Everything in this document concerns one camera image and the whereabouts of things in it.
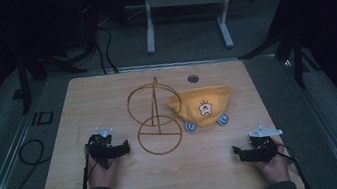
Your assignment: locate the round grey cable grommet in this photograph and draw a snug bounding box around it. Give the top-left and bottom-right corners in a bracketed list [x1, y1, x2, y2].
[186, 73, 200, 84]

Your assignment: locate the hand-held gripper cable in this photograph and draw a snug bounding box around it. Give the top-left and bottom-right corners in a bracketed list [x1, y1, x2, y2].
[270, 138, 314, 189]
[74, 148, 97, 189]

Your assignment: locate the black cable bundle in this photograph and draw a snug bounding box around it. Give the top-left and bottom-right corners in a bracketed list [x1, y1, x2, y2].
[90, 21, 121, 78]

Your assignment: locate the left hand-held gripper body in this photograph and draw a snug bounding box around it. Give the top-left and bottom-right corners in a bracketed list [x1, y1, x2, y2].
[82, 123, 125, 172]

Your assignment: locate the left hand-held gripper cable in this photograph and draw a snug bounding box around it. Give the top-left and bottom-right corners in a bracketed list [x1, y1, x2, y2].
[74, 148, 97, 189]

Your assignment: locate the person's right hand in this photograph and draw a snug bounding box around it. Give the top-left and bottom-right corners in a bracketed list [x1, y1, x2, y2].
[252, 136, 293, 187]

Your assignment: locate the right hand-held gripper cable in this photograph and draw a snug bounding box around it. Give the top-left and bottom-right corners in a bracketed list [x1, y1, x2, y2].
[270, 138, 314, 189]

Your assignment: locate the yellow hat with cartoon print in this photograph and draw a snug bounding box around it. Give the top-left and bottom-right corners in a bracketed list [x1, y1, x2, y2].
[165, 82, 239, 137]

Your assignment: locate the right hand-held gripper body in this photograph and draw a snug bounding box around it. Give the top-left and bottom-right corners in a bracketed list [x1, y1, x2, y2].
[242, 121, 287, 166]

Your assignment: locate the black metal stand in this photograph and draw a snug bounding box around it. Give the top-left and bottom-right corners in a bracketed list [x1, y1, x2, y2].
[234, 18, 325, 99]
[6, 43, 93, 117]

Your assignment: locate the person's left hand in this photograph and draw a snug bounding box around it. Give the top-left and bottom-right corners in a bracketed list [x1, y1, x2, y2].
[84, 150, 125, 189]

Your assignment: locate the gold wire hat stand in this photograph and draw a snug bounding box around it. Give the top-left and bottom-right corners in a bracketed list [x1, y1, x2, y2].
[122, 72, 189, 160]

